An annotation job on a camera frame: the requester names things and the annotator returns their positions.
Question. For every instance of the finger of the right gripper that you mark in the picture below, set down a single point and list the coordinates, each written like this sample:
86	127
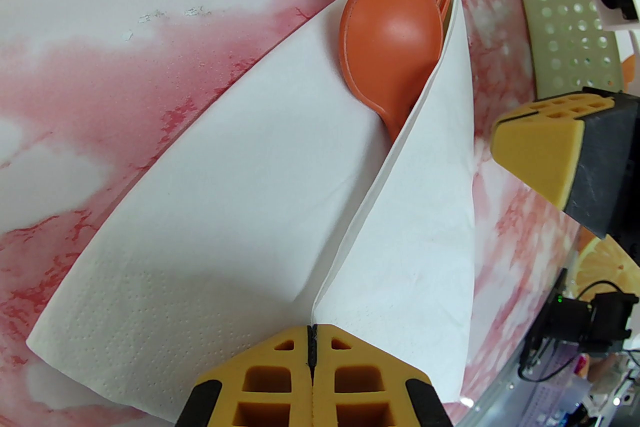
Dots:
550	159
575	107

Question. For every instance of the white paper napkin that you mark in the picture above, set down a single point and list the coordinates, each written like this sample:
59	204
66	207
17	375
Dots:
225	215

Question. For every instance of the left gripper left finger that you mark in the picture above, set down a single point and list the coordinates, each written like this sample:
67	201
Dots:
260	380

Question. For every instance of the orange plastic spoon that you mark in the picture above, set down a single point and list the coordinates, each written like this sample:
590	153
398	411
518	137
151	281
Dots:
390	39

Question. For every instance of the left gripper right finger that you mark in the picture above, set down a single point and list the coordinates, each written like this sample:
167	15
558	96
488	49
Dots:
365	380

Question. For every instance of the aluminium front rail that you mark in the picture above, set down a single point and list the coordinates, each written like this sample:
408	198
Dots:
515	355

